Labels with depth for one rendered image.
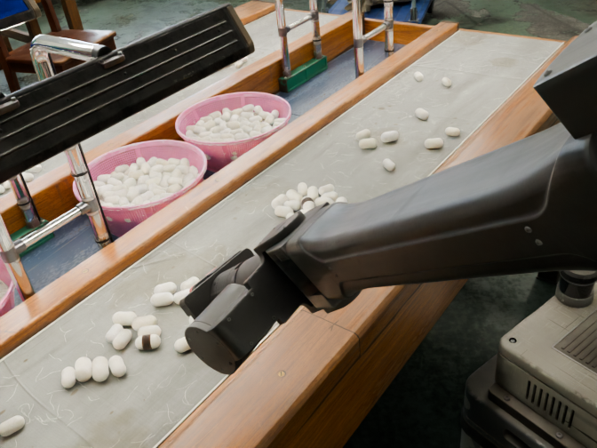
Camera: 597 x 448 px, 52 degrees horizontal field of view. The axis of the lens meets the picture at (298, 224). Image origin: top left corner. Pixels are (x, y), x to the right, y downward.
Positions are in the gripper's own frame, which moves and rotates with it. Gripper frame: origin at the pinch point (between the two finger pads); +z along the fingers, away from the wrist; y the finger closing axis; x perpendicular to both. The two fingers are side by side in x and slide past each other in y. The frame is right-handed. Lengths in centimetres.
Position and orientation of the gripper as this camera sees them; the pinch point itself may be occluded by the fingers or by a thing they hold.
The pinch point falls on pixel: (198, 311)
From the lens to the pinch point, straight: 74.0
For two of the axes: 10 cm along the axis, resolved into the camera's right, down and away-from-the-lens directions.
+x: 5.8, 8.1, 1.0
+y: -6.0, 5.1, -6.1
